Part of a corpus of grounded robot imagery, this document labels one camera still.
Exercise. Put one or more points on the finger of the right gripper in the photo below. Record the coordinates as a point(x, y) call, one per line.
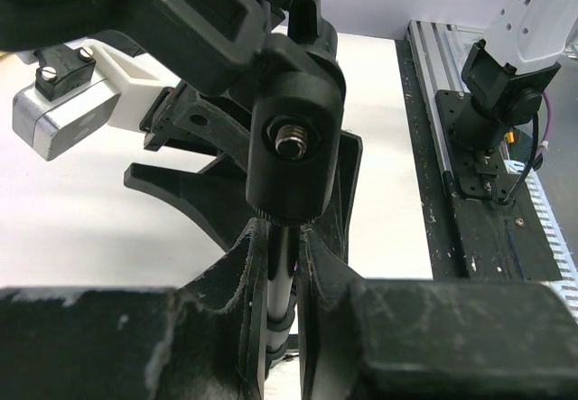
point(226, 125)
point(213, 198)

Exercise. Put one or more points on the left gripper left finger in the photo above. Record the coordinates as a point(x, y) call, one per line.
point(203, 341)

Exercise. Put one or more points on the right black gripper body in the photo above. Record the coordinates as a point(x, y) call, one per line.
point(160, 128)

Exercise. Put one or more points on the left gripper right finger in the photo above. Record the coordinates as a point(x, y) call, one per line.
point(365, 338)

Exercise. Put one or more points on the black tripod stand with shockmount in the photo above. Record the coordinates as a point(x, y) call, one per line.
point(277, 57)

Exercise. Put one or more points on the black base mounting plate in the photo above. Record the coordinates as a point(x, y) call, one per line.
point(480, 220)

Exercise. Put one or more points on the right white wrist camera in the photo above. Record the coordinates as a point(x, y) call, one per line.
point(77, 91)

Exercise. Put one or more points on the white slotted cable duct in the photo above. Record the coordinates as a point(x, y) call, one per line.
point(566, 288)

